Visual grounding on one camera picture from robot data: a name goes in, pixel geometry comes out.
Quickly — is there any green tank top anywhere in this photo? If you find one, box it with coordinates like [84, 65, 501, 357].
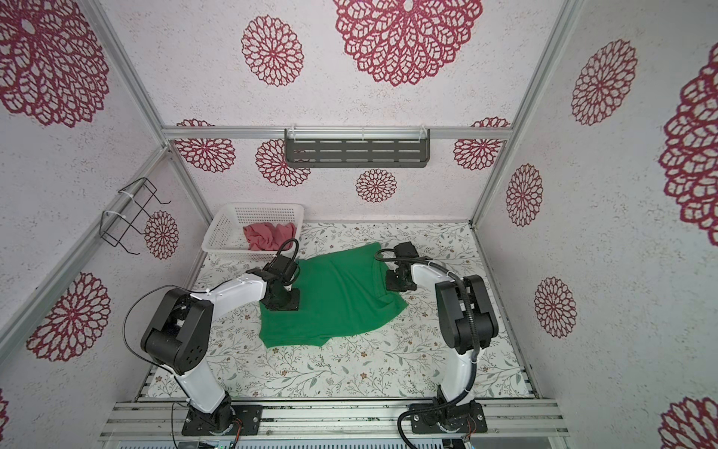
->
[259, 242, 408, 348]

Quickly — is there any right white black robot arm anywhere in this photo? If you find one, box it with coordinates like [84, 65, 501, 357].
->
[374, 241, 499, 415]

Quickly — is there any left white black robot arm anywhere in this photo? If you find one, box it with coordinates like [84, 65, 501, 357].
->
[140, 254, 300, 416]

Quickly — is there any pink red tank top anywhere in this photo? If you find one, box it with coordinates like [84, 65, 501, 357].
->
[242, 223, 297, 251]

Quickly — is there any white plastic laundry basket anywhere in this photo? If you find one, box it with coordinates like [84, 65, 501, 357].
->
[202, 203, 304, 263]

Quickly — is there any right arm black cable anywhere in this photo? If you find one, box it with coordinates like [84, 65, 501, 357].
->
[374, 247, 481, 449]

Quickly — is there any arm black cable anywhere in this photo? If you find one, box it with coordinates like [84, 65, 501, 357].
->
[374, 247, 481, 449]
[122, 238, 301, 449]

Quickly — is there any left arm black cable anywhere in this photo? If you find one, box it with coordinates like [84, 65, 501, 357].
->
[122, 238, 301, 449]

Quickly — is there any dark grey wall shelf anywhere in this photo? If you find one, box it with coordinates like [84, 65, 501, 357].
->
[283, 128, 431, 168]

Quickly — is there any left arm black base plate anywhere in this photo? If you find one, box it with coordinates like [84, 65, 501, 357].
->
[181, 403, 263, 437]

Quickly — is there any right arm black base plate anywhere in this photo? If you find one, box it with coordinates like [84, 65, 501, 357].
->
[409, 400, 488, 434]

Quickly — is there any black wire wall rack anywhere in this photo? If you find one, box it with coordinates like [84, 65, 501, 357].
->
[97, 176, 171, 256]

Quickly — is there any aluminium front rail frame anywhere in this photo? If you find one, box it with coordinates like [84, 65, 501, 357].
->
[98, 400, 570, 447]

